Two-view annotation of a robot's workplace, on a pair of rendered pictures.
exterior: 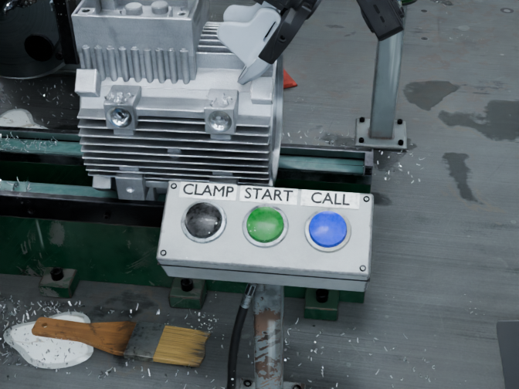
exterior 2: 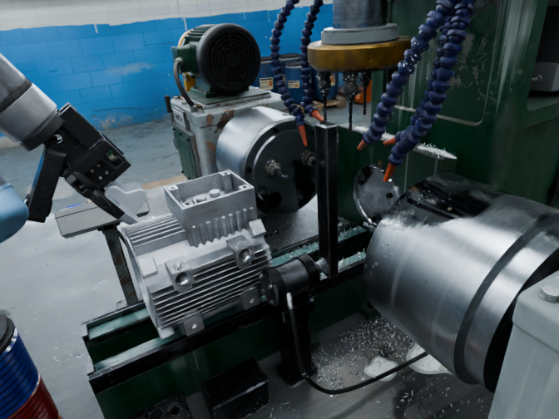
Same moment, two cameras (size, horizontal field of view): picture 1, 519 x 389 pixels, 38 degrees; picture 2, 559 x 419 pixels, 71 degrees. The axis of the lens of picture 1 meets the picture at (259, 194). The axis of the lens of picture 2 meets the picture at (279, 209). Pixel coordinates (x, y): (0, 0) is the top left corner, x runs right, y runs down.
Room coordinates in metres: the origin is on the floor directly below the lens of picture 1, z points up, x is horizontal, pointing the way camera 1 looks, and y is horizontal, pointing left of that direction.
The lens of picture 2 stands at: (1.29, -0.13, 1.40)
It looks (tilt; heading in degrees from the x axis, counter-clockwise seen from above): 27 degrees down; 145
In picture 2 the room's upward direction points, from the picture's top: 5 degrees counter-clockwise
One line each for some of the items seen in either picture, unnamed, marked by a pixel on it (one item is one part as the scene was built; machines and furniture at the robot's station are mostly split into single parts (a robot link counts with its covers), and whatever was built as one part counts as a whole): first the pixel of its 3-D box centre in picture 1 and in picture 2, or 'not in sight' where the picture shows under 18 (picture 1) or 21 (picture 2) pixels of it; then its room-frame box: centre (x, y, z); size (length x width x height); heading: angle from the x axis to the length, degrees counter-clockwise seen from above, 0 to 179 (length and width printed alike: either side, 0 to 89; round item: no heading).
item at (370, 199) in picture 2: not in sight; (375, 198); (0.78, 0.47, 1.02); 0.15 x 0.02 x 0.15; 172
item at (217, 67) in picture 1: (189, 107); (198, 261); (0.73, 0.08, 1.01); 0.20 x 0.19 x 0.19; 84
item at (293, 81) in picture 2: not in sight; (296, 82); (-3.37, 3.59, 0.37); 1.20 x 0.80 x 0.74; 75
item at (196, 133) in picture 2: not in sight; (230, 150); (0.18, 0.46, 0.99); 0.35 x 0.31 x 0.37; 172
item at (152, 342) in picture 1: (119, 337); not in sight; (0.58, 0.16, 0.80); 0.21 x 0.05 x 0.01; 79
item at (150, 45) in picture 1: (145, 28); (211, 206); (0.74, 0.12, 1.11); 0.12 x 0.11 x 0.07; 84
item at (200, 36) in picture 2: not in sight; (209, 98); (0.14, 0.44, 1.16); 0.33 x 0.26 x 0.42; 172
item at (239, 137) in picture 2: not in sight; (262, 154); (0.42, 0.43, 1.04); 0.37 x 0.25 x 0.25; 172
